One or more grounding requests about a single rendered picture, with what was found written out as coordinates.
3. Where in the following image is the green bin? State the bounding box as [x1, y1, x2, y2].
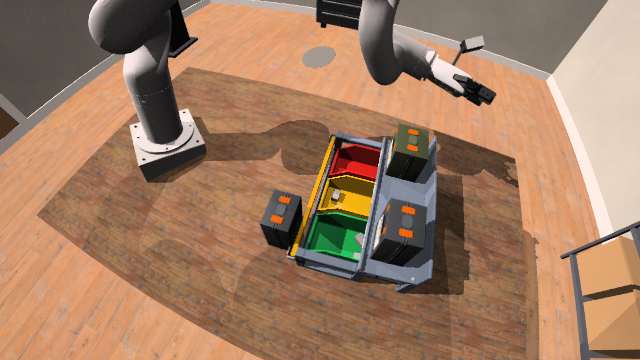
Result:
[305, 212, 368, 263]

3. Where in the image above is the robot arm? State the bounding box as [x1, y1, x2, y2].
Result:
[88, 0, 436, 154]

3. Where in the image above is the orange bar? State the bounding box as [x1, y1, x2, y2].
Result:
[290, 136, 335, 257]

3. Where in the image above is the red open bin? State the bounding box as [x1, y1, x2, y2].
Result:
[328, 144, 381, 182]

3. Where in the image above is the grey metal shelf rack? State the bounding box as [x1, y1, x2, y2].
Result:
[287, 132, 437, 294]

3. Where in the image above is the yellow open bin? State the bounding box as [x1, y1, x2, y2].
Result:
[317, 175, 375, 220]

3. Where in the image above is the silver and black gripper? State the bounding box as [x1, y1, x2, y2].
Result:
[423, 54, 497, 106]

